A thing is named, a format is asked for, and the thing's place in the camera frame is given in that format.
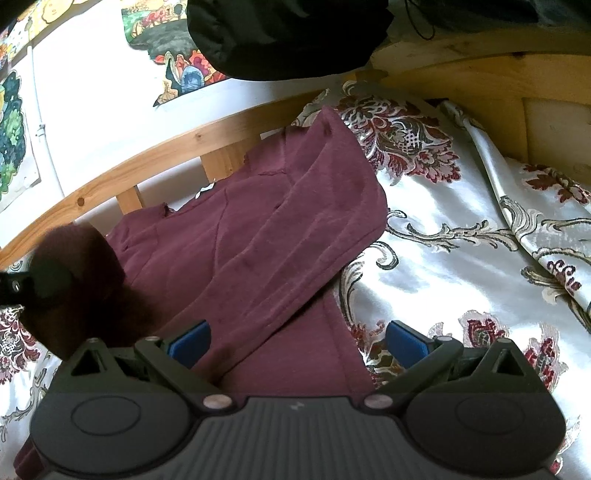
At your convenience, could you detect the colourful figure wall poster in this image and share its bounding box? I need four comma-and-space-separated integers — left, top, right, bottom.
121, 0, 232, 108

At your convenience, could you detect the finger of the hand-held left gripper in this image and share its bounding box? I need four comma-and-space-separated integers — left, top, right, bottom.
0, 271, 29, 306

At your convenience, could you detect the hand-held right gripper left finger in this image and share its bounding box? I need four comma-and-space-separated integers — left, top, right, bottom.
60, 320, 234, 411

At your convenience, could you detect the black hanging garment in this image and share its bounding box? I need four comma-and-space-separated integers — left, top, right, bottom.
187, 0, 393, 82

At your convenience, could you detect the wooden bed frame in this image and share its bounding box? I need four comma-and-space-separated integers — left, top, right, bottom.
0, 28, 591, 273

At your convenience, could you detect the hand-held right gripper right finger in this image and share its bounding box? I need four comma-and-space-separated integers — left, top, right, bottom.
362, 320, 532, 411

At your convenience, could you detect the person's left forearm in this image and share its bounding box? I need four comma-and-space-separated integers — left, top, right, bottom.
23, 225, 160, 361

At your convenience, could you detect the white wall pipe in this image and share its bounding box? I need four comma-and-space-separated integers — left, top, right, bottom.
28, 45, 66, 197

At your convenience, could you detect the black cord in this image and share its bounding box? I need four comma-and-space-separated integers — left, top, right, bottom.
404, 0, 437, 40

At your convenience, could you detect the yellow wall poster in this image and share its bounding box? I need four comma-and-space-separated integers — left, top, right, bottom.
0, 0, 61, 70

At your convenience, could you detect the maroon garment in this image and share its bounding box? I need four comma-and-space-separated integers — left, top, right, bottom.
14, 105, 389, 480

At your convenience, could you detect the green wall poster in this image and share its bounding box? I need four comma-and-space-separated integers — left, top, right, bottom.
0, 69, 41, 201

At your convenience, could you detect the floral satin bedspread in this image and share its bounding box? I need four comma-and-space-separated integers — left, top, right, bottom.
0, 78, 591, 467

